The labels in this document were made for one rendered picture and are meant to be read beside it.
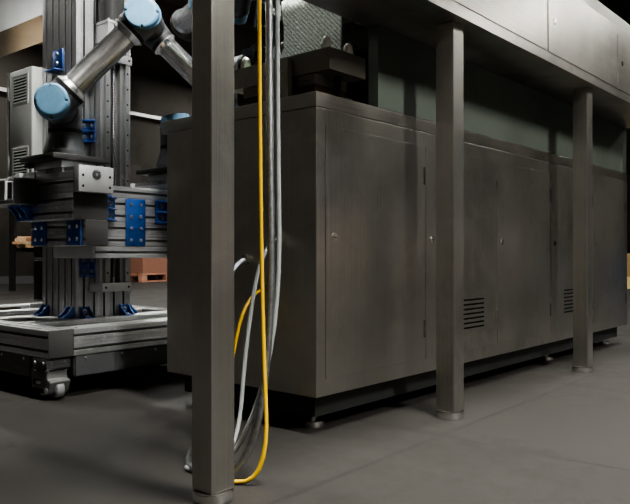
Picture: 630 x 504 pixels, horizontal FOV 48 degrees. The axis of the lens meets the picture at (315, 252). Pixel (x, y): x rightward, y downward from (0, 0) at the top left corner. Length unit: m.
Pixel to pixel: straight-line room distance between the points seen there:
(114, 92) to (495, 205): 1.52
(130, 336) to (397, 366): 0.98
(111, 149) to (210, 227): 1.58
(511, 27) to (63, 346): 1.76
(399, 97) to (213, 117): 0.93
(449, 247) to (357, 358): 0.41
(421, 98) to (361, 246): 0.56
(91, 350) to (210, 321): 1.20
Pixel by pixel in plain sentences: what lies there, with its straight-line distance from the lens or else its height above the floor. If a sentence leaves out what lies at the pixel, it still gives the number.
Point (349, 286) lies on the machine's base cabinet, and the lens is 1.93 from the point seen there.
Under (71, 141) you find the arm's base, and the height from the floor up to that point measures 0.87.
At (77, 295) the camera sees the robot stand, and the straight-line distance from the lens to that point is 2.85.
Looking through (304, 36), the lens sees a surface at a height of 1.16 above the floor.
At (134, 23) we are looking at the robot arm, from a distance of 2.53.
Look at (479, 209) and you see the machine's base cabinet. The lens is 2.56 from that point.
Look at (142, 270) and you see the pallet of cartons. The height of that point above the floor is 0.20.
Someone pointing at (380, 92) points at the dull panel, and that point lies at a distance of 2.11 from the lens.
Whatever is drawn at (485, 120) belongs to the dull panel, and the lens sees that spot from 2.65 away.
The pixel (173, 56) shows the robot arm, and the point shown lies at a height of 1.18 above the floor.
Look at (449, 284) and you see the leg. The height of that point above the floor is 0.39.
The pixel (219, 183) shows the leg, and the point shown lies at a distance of 1.36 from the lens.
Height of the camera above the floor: 0.48
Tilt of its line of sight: level
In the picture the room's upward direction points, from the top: straight up
